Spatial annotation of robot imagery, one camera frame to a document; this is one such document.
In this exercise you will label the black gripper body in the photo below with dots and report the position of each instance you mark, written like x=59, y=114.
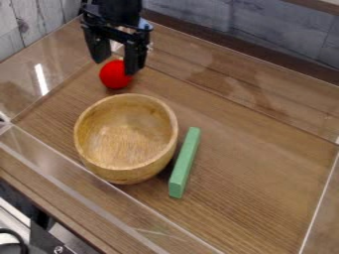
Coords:
x=122, y=13

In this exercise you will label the clear acrylic front wall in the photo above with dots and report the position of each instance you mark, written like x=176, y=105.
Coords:
x=110, y=219

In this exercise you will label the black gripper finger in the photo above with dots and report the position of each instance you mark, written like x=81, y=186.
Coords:
x=98, y=43
x=135, y=56

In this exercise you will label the green rectangular block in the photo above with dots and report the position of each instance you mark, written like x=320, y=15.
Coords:
x=185, y=162

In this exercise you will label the wooden bowl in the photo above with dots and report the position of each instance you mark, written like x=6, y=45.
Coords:
x=126, y=137

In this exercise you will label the black metal bracket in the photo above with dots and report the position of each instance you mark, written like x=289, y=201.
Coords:
x=45, y=243

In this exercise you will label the red toy fruit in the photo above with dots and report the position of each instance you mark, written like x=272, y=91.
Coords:
x=113, y=76

